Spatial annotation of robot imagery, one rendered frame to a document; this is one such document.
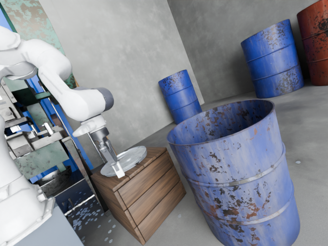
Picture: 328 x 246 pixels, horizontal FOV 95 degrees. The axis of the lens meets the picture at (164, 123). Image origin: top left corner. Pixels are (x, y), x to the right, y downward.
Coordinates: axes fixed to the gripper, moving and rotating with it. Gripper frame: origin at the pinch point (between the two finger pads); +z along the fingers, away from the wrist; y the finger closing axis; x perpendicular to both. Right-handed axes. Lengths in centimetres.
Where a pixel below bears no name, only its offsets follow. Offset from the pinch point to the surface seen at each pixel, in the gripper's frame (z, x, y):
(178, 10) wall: -175, -200, 277
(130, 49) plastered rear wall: -124, -61, 240
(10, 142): -33, 60, 42
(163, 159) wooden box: 12.5, -21.4, 16.7
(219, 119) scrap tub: 1, -57, 4
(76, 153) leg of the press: -9, 30, 42
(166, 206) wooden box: 36.6, -11.4, 10.8
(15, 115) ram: -49, 57, 53
